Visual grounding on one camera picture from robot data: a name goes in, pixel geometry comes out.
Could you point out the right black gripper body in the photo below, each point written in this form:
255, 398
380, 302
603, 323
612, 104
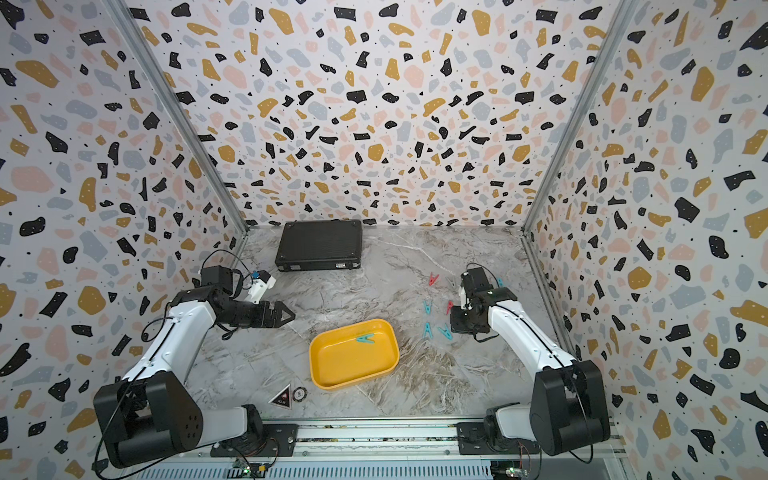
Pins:
460, 320

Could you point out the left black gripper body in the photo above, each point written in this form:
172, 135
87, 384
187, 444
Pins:
258, 316

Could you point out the yellow plastic storage tray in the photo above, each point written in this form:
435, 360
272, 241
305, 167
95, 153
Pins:
338, 361

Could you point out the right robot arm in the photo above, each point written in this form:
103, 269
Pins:
567, 410

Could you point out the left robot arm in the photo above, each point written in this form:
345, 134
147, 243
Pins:
148, 415

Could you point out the black triangle marker sticker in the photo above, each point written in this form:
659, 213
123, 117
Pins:
283, 398

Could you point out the black hard case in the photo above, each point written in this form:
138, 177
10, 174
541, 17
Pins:
320, 245

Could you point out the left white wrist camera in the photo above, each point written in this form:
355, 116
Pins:
261, 282

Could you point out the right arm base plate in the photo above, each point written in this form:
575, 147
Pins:
477, 438

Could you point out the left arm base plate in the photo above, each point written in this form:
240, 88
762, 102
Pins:
275, 440

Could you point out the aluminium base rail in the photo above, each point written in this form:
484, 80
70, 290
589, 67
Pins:
398, 448

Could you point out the left frame aluminium post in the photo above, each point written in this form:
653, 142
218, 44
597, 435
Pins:
119, 12

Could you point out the frame aluminium post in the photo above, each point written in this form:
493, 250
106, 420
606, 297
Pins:
616, 28
119, 12

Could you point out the right frame aluminium post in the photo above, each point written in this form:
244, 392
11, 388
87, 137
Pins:
616, 28

